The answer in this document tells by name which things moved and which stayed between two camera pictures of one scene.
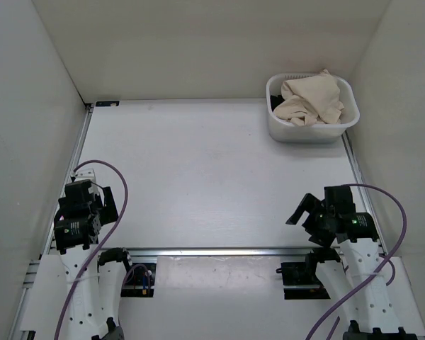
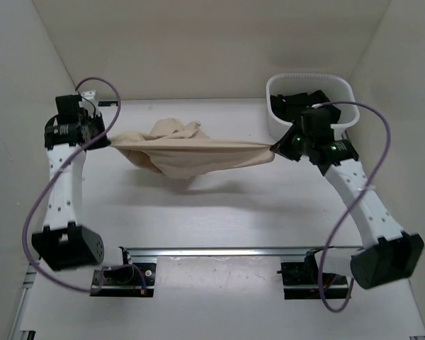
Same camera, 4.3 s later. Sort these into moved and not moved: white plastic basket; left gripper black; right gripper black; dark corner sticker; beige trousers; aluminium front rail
Moved: right gripper black; beige trousers; left gripper black
Not moved: dark corner sticker; white plastic basket; aluminium front rail
